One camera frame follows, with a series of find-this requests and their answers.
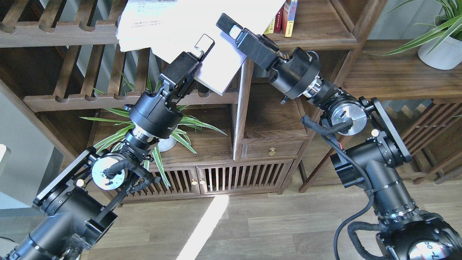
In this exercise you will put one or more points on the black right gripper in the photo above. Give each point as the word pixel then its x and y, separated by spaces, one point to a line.
pixel 294 75

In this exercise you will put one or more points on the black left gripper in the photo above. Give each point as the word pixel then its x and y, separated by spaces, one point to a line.
pixel 155 116

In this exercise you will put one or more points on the white book with barcode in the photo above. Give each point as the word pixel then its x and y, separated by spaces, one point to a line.
pixel 188 20

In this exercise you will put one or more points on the red book with globe cover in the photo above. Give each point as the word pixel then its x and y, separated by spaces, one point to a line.
pixel 288 17

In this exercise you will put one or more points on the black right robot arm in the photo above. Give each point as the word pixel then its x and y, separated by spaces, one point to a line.
pixel 369 149

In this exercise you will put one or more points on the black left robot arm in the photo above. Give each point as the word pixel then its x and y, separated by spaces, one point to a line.
pixel 79 203

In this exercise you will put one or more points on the spider plant on shelf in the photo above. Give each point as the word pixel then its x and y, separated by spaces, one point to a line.
pixel 113 142

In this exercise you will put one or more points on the white plant pot on shelf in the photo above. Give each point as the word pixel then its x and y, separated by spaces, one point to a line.
pixel 166 144

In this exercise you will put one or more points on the dark wooden side shelf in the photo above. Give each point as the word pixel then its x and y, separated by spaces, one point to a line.
pixel 430 125

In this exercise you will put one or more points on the white book red label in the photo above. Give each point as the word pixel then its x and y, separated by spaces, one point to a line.
pixel 140 18

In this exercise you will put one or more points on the light yellow book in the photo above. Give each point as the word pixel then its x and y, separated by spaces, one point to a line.
pixel 270 28

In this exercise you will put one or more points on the dark red book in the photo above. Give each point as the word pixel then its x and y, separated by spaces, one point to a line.
pixel 278 21

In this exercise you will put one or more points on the dark wooden bookshelf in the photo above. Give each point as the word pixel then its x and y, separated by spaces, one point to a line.
pixel 60 70

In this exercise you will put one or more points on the spider plant at right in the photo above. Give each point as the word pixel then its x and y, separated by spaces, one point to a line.
pixel 447 26

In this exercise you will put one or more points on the white plant pot at right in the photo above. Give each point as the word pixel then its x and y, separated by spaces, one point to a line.
pixel 443 55

